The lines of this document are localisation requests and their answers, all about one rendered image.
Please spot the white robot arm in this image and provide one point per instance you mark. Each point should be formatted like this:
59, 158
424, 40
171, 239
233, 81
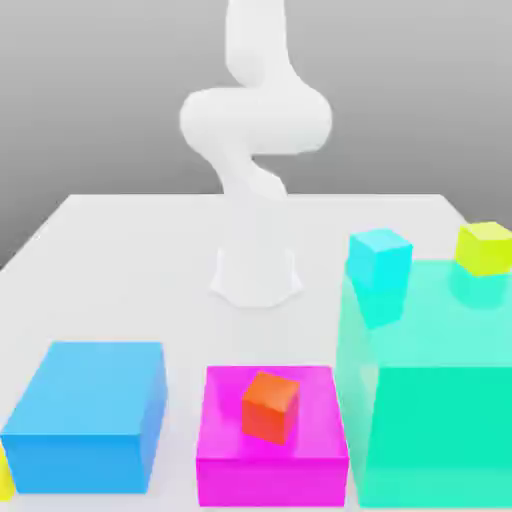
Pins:
256, 120

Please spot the small cyan cube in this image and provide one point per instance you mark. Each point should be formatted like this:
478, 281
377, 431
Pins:
380, 268

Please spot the small orange cube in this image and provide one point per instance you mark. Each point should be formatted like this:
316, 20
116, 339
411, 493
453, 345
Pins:
270, 408

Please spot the small lime cube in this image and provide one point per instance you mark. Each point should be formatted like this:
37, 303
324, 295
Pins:
484, 248

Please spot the small yellow cube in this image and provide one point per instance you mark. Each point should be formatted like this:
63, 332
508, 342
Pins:
4, 480

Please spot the large magenta box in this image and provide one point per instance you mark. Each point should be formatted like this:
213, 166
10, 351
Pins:
316, 452

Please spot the large teal box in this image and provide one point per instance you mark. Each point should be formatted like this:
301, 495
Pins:
440, 400

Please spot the large blue box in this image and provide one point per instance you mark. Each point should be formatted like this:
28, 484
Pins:
86, 416

